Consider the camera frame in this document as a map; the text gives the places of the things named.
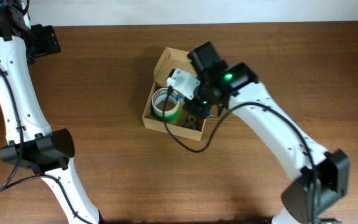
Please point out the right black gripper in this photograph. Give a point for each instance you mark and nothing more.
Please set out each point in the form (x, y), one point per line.
(199, 111)

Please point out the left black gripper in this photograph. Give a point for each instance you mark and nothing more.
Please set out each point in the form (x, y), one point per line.
(48, 41)

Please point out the blue ballpoint pen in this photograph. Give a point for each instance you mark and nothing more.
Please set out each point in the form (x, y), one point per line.
(179, 97)

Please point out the green tape roll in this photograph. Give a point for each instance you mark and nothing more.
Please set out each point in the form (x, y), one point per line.
(171, 116)

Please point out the brown cardboard box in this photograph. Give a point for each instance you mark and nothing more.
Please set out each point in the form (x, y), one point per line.
(169, 60)

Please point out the white masking tape roll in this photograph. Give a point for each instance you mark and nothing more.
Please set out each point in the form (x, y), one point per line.
(158, 100)

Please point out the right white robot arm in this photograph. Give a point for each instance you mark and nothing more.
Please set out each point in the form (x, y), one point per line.
(319, 178)

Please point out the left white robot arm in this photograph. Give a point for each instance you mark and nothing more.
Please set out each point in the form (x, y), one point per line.
(33, 148)

